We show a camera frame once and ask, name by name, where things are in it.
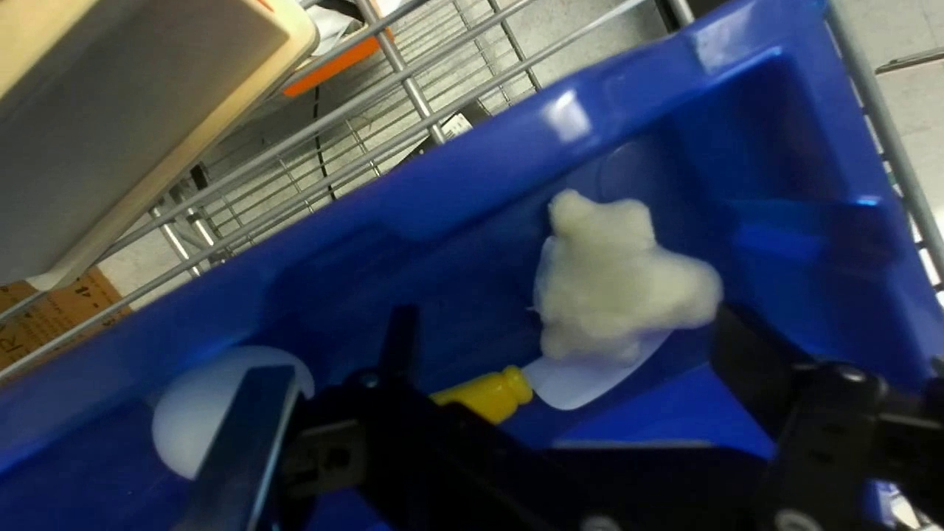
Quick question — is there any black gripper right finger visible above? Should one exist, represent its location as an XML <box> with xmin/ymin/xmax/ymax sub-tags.
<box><xmin>710</xmin><ymin>303</ymin><xmax>944</xmax><ymax>531</ymax></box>

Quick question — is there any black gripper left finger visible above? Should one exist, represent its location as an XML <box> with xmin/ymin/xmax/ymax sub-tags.
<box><xmin>173</xmin><ymin>362</ymin><xmax>305</xmax><ymax>531</ymax></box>

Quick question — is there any white fluffy object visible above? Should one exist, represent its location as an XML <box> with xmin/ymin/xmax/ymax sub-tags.
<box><xmin>532</xmin><ymin>185</ymin><xmax>726</xmax><ymax>365</ymax></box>

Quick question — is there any blue plastic bin tray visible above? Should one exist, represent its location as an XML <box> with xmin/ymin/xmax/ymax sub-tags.
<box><xmin>0</xmin><ymin>0</ymin><xmax>944</xmax><ymax>531</ymax></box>

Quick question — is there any white round plastic disc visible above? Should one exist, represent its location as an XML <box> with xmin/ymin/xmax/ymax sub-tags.
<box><xmin>151</xmin><ymin>342</ymin><xmax>318</xmax><ymax>483</ymax></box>

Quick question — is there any brown cardboard sheet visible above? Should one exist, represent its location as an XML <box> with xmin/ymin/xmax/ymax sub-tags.
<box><xmin>0</xmin><ymin>265</ymin><xmax>134</xmax><ymax>371</ymax></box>

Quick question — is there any wooden box with red drawers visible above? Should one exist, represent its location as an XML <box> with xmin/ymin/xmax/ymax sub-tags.
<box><xmin>0</xmin><ymin>0</ymin><xmax>324</xmax><ymax>294</ymax></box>

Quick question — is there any white scoop with yellow handle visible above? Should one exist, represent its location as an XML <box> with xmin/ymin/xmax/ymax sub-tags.
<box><xmin>429</xmin><ymin>328</ymin><xmax>679</xmax><ymax>427</ymax></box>

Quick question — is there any metal wire shelf rack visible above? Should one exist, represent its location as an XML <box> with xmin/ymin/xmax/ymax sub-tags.
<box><xmin>0</xmin><ymin>0</ymin><xmax>944</xmax><ymax>383</ymax></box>

